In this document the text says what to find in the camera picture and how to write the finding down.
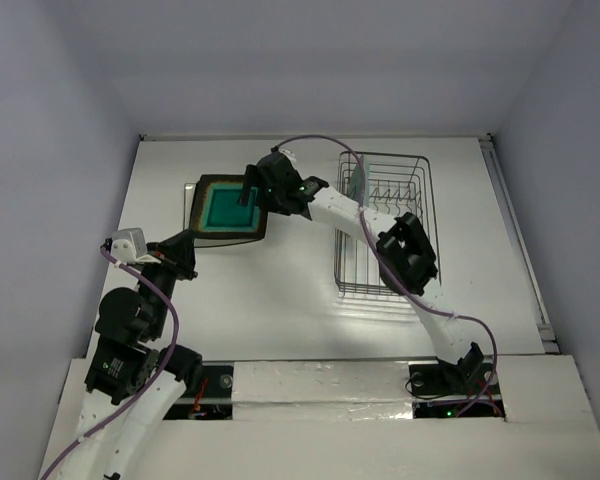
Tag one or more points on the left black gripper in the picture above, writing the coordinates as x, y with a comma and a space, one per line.
176, 251

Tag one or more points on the wire dish rack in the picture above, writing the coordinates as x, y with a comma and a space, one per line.
396, 184

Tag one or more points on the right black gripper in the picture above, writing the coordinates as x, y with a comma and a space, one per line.
262, 185

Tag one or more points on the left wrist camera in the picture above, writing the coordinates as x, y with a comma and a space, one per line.
129, 246

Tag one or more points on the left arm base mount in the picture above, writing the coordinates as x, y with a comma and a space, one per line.
212, 400

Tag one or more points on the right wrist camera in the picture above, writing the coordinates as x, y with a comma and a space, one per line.
286, 152

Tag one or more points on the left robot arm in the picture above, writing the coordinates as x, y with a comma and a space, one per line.
138, 370

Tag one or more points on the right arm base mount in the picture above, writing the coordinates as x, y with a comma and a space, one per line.
435, 398

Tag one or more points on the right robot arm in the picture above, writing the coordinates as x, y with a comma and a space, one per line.
405, 256

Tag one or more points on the white square plate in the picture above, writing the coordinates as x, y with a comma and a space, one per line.
190, 200

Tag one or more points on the light blue rectangular plate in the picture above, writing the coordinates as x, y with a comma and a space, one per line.
355, 178

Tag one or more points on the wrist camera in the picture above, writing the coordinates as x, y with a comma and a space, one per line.
286, 152
129, 246

